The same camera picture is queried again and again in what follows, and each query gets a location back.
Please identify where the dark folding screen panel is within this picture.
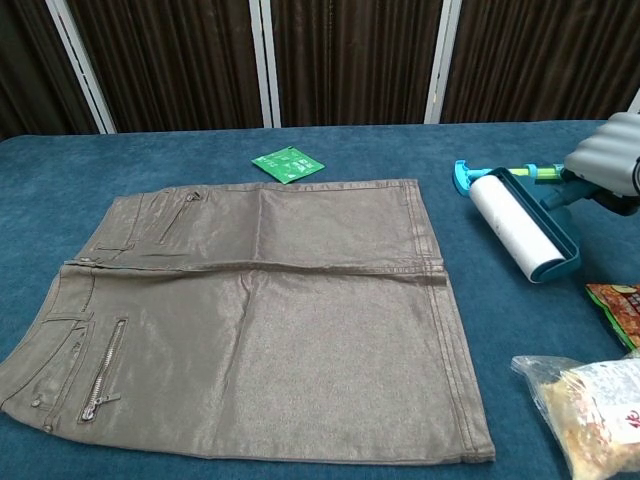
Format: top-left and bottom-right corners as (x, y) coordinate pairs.
(248, 0), (460, 129)
(48, 0), (282, 135)
(0, 0), (117, 142)
(425, 0), (640, 125)

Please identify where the green sachet packet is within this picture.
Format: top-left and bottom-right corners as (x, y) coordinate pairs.
(250, 145), (326, 185)

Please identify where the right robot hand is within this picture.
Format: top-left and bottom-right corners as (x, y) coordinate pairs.
(562, 112), (640, 216)

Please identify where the blue white lint roller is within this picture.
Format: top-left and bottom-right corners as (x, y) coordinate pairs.
(468, 167), (596, 285)

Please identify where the orange green snack bag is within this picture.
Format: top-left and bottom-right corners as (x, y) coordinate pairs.
(584, 282), (640, 351)

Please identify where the blue table cloth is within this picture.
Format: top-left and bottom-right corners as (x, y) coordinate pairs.
(0, 118), (640, 480)

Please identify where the clear bag of food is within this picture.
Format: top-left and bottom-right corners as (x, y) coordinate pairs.
(509, 349), (640, 480)

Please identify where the brown zippered skirt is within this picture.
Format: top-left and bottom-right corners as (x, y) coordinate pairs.
(0, 178), (497, 464)

